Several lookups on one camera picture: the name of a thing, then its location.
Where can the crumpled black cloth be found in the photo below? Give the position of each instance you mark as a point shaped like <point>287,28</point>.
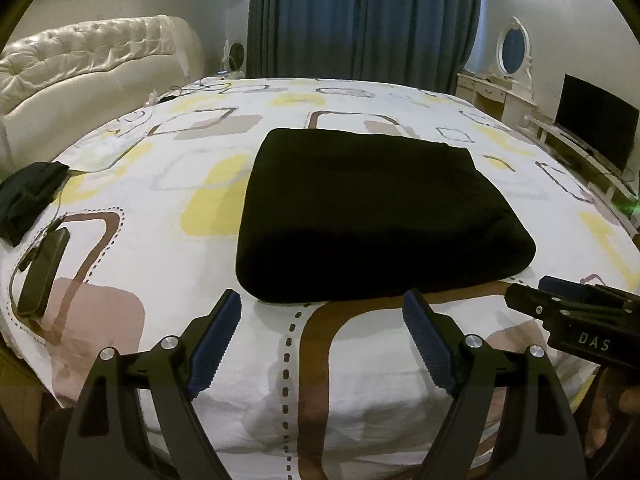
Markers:
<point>30,195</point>

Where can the white dressing table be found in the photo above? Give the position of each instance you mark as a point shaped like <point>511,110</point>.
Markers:
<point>500,100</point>

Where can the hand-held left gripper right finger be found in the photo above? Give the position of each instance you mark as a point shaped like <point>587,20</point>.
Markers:
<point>430,345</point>

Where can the black phone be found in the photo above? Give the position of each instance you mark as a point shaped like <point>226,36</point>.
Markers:
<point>42,270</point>

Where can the white patterned bedsheet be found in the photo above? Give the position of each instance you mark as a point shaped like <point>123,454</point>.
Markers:
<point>160,260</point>

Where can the person's right hand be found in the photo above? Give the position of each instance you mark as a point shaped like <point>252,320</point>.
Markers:
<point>620,405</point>

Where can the oval vanity mirror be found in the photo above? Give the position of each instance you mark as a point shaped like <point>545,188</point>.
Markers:
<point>515,52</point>

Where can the dark blue curtain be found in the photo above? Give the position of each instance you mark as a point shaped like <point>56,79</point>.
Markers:
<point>350,20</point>

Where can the white television stand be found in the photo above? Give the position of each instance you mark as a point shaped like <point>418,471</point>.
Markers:
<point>565,140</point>

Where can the white tufted headboard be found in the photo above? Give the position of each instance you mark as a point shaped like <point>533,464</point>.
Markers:
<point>100,60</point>

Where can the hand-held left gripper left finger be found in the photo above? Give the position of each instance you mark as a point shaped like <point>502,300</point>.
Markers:
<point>215,345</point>

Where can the black flat television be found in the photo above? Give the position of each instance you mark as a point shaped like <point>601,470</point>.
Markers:
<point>595,115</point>

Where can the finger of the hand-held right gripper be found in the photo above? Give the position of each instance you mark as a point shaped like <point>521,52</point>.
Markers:
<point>560,283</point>
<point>527,299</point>

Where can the black pants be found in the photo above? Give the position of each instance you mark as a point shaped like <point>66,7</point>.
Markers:
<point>375,210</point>

